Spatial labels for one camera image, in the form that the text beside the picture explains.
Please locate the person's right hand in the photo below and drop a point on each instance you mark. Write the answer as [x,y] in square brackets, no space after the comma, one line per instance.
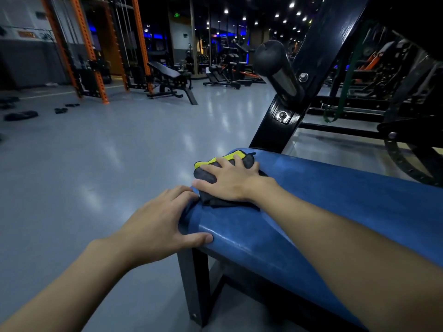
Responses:
[235,184]

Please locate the person's left hand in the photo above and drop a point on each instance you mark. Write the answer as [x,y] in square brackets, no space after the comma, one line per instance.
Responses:
[152,231]

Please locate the grey and yellow cleaning cloth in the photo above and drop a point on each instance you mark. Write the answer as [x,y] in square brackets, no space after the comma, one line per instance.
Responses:
[204,174]

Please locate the blue padded bench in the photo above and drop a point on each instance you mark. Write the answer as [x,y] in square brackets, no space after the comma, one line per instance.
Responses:
[328,190]

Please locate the person's right forearm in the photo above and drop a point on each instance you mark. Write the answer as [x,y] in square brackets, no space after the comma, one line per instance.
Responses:
[346,255]

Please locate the person's left forearm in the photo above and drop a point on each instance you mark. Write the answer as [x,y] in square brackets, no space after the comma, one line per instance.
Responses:
[62,293]

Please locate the black adjustable incline bench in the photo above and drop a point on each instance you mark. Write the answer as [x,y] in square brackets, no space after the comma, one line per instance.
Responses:
[166,70]

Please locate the green resistance band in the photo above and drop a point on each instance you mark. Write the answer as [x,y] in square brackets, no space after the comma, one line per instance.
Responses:
[342,93]

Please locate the black floor pad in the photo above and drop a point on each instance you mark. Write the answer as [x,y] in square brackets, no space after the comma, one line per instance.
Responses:
[60,110]
[72,105]
[20,115]

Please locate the perforated steel adjustment arc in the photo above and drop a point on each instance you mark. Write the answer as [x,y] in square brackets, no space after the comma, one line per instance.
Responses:
[392,152]

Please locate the orange perforated power rack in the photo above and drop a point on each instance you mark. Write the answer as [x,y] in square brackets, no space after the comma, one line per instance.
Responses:
[86,41]

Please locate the black upright post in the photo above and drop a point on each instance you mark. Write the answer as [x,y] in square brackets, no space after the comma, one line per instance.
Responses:
[328,34]

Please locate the black weight machine frame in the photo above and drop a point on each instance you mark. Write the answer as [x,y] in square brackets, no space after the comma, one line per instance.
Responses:
[408,127]

